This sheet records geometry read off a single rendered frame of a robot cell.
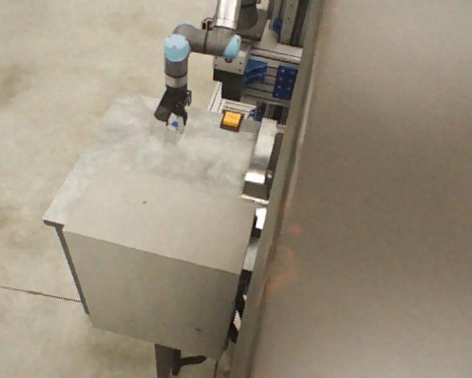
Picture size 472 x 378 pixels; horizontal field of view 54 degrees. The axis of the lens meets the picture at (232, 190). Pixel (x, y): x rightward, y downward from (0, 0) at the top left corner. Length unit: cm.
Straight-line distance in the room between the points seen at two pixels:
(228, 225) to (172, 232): 9
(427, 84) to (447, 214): 7
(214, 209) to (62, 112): 250
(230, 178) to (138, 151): 37
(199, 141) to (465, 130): 169
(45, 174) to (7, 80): 92
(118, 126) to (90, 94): 143
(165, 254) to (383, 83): 60
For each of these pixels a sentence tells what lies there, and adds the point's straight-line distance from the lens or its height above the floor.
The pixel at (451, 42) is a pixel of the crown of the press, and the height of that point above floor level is 201.
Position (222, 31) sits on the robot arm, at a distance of 155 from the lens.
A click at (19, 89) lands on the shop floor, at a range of 348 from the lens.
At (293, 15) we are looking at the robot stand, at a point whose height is 107.
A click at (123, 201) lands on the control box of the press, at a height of 147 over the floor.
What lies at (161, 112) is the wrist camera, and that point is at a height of 109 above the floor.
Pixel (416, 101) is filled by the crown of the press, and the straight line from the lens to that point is 21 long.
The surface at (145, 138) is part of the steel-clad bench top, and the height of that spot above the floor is 80.
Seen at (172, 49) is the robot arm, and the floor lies 129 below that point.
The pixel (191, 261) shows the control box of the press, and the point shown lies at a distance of 76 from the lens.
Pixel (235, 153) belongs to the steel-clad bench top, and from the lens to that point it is 183.
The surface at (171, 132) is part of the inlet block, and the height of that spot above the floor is 96.
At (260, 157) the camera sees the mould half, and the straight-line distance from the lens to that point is 172.
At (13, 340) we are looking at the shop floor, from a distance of 239.
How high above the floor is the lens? 212
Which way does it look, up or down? 51 degrees down
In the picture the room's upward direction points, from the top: 9 degrees clockwise
